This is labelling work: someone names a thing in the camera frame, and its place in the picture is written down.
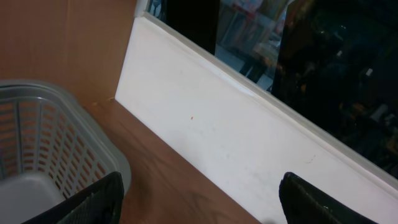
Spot dark glass window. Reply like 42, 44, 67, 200
147, 0, 397, 177

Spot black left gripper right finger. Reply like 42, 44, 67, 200
279, 172, 376, 224

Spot grey plastic basket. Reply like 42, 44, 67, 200
1, 80, 131, 223

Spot brown cardboard side panel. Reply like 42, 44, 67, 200
1, 0, 137, 105

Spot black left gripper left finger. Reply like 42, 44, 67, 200
23, 171, 124, 224

